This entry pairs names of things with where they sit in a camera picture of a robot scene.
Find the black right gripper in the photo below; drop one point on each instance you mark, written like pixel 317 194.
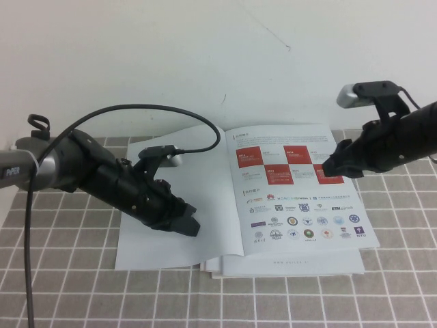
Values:
pixel 372 150

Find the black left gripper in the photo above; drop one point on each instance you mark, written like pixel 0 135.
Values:
pixel 150 205

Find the white printed brochure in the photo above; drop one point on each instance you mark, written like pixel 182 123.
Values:
pixel 211 205

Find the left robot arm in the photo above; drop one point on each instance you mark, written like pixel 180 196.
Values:
pixel 68 167

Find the plain white booklet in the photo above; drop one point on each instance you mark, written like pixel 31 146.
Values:
pixel 210 268

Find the white booklet with web address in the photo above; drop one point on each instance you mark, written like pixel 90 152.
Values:
pixel 290 264

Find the grey checked tablecloth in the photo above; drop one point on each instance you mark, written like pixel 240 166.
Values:
pixel 68 273

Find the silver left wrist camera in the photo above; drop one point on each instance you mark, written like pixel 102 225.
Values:
pixel 172 161

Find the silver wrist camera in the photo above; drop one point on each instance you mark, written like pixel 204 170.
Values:
pixel 348 97
pixel 172 161

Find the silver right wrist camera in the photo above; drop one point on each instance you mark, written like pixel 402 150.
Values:
pixel 348 97

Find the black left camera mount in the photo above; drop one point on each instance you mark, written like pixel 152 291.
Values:
pixel 155 152

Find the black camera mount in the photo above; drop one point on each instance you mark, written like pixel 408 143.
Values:
pixel 155 152
pixel 379 90

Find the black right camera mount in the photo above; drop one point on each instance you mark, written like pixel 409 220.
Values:
pixel 379 90

